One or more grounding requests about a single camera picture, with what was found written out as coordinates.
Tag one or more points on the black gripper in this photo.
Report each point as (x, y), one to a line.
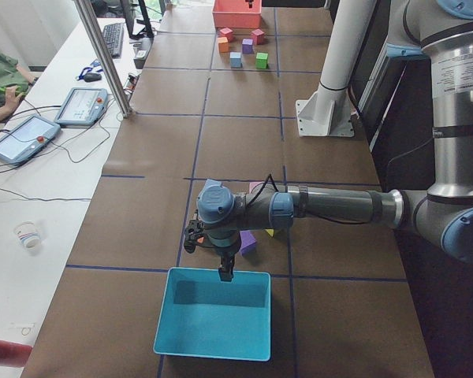
(225, 252)

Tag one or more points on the light blue foam block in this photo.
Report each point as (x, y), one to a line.
(235, 60)

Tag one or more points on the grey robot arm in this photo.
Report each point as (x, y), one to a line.
(441, 31)

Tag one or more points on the purple foam block near bin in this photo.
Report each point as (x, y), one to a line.
(248, 242)

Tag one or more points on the teal plastic bin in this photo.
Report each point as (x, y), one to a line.
(204, 317)

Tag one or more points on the pink foam block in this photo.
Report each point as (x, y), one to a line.
(254, 185)

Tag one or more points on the paper cup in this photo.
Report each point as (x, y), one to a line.
(28, 235)

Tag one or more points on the green foam block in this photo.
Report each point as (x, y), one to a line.
(261, 60)

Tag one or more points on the teach pendant far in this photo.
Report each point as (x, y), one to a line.
(82, 107)

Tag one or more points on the teach pendant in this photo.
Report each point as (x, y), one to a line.
(27, 139)
(82, 107)

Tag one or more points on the orange foam block far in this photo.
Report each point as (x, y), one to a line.
(223, 45)

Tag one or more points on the purple foam block far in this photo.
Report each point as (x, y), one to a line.
(247, 46)

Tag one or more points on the black computer mouse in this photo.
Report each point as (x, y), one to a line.
(91, 77)

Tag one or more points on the red foam block right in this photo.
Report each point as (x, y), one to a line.
(258, 36)

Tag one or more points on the red foam block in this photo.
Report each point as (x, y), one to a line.
(226, 33)
(258, 36)

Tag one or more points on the red foam block left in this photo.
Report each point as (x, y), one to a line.
(226, 33)

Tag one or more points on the black power adapter box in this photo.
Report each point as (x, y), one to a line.
(142, 49)

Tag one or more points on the teach pendant near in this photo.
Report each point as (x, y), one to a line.
(27, 139)

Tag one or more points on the red object at corner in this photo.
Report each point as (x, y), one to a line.
(14, 354)

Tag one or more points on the salmon pink plastic bin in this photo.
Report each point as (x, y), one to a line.
(237, 13)

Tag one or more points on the black keyboard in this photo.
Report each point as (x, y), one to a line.
(113, 38)

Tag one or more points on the person in green shirt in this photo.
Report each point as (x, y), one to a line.
(15, 82)

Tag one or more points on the white mounting post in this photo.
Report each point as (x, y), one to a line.
(327, 113)

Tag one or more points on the aluminium frame post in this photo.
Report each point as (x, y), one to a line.
(91, 25)

